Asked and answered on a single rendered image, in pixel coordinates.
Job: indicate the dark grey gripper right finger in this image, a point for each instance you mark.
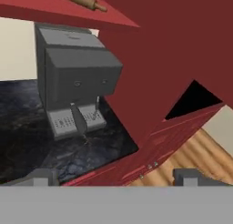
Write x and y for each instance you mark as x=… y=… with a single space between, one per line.
x=185 y=174

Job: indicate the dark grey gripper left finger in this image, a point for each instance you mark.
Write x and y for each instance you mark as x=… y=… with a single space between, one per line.
x=42 y=174

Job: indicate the red base cabinet front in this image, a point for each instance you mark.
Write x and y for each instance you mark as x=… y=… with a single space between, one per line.
x=171 y=141

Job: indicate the grey coffee machine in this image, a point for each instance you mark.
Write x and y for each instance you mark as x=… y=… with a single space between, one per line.
x=82 y=73

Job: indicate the red wall cabinet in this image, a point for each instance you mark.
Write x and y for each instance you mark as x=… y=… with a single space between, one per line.
x=170 y=48

